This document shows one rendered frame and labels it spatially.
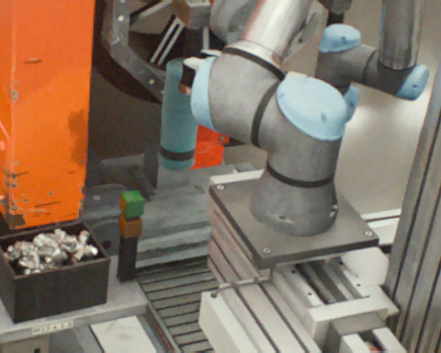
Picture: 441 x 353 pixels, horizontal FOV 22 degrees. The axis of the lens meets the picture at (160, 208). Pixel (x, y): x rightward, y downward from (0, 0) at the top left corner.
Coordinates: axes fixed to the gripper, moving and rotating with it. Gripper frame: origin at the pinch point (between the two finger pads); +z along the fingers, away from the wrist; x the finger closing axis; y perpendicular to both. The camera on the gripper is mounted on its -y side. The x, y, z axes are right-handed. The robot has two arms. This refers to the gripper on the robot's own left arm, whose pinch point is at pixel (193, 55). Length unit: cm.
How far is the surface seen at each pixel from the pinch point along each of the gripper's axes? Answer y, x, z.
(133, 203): 17.5, -32.8, -1.4
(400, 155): 83, 126, -36
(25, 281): 28, -53, 12
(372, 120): 83, 145, -22
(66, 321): 39, -48, 5
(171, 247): 69, 24, 8
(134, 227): 23.5, -32.3, -1.9
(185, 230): 68, 33, 7
